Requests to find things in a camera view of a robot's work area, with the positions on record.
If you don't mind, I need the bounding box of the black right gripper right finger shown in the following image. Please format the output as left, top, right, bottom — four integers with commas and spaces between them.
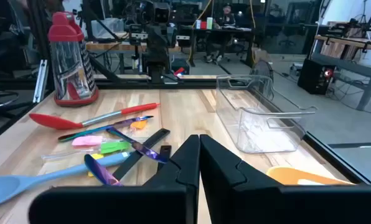
199, 134, 371, 224

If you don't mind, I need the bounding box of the black slotted-handle utensil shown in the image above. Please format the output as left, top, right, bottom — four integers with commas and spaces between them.
112, 128, 171, 181

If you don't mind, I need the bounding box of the iridescent purple spoon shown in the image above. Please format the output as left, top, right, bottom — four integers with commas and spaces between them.
84, 154, 124, 187

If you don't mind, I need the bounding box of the black computer tower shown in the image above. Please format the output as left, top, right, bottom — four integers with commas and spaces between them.
297, 58, 336, 96

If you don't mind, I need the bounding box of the metal spoon green inside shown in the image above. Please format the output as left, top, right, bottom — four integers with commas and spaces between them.
57, 115, 154, 143

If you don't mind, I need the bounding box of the yellow mini spatula clear handle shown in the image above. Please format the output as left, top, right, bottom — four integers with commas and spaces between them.
87, 152, 105, 177

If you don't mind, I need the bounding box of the wooden table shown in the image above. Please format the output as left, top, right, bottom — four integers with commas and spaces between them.
85, 40, 183, 75

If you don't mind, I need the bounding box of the pink mini spatula clear handle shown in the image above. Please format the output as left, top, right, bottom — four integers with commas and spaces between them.
71, 134, 105, 147

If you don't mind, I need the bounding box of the grey ladle spoon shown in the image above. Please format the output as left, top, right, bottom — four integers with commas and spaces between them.
0, 151, 133, 210

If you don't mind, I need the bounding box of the red-topped metal box grater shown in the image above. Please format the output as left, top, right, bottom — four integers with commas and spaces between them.
47, 11, 100, 108

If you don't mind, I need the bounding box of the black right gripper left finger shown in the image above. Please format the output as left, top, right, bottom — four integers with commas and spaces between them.
28, 134, 201, 224

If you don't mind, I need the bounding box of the yellow hanging cable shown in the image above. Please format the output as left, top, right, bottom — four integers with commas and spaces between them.
249, 0, 257, 63
187, 0, 213, 63

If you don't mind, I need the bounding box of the aluminium rail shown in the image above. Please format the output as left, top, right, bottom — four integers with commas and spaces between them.
32, 58, 49, 104

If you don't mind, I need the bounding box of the yellow plastic bin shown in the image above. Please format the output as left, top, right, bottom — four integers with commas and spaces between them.
265, 166, 356, 186

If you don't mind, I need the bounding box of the red spoon with metal handle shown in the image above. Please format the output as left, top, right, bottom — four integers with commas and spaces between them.
29, 102, 161, 131

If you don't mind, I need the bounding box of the person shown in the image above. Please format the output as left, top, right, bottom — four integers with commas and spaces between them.
205, 2, 238, 63

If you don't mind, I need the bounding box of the orange mini spatula clear handle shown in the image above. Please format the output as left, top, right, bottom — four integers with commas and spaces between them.
129, 119, 148, 131

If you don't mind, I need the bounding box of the wooden workbench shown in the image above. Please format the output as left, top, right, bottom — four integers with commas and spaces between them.
309, 34, 371, 111

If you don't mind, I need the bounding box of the clear plastic bin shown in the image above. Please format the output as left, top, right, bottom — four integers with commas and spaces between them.
215, 74, 317, 154

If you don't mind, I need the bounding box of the black desk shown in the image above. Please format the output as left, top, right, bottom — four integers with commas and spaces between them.
181, 26, 255, 68

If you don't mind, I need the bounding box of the iridescent purple cutlery piece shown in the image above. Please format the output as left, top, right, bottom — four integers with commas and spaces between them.
106, 126, 169, 164

